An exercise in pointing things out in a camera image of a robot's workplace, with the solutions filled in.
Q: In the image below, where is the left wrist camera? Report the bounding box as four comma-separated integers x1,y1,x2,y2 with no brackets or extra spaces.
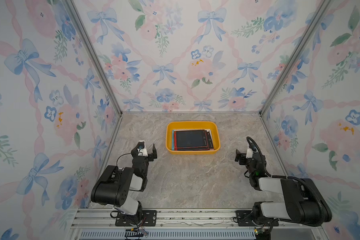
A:
137,141,148,157

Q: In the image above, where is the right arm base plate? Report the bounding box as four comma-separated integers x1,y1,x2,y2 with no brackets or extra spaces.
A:
233,210,279,228

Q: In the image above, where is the red writing tablet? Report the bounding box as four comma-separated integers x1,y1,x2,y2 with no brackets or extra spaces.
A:
174,130,210,151
205,130,214,150

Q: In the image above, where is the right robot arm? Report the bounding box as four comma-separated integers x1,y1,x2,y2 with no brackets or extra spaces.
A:
235,149,333,227

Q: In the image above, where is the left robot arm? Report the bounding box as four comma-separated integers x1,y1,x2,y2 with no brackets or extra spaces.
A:
91,141,158,227

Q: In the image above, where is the yellow plastic storage box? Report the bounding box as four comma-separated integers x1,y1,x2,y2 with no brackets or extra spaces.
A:
166,121,222,155

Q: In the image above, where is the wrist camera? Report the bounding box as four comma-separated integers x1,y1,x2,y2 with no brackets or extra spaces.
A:
246,141,257,159
137,141,148,157

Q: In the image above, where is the black corrugated cable conduit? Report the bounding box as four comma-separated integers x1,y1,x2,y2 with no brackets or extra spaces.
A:
246,136,328,223

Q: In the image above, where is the aluminium mounting rail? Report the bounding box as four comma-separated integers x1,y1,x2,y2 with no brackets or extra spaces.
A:
66,209,329,240

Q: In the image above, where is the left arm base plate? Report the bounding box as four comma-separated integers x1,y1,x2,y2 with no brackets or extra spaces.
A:
115,210,157,227

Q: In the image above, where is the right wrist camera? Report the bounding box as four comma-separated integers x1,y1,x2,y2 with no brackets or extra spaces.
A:
246,141,257,159

